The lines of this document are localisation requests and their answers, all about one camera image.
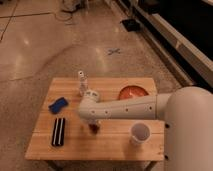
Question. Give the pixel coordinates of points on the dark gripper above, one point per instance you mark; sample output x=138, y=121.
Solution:
x=94, y=123

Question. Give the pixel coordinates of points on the red pepper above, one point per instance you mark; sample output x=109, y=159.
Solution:
x=94, y=128

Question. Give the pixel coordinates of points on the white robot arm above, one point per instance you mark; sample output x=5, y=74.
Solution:
x=186, y=112

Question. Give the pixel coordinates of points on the orange ceramic bowl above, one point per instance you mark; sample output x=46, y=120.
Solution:
x=132, y=91

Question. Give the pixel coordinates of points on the clear plastic bottle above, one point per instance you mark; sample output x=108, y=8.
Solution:
x=83, y=84

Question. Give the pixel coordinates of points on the wooden table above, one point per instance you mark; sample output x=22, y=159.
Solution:
x=111, y=143

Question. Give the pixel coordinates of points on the black white striped block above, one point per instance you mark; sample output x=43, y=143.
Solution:
x=58, y=132

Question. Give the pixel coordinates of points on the blue sponge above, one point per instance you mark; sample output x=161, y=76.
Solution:
x=57, y=106

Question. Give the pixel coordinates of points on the white cup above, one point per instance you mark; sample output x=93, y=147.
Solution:
x=139, y=133

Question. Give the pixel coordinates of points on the black floor mat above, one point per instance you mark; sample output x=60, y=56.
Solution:
x=130, y=25

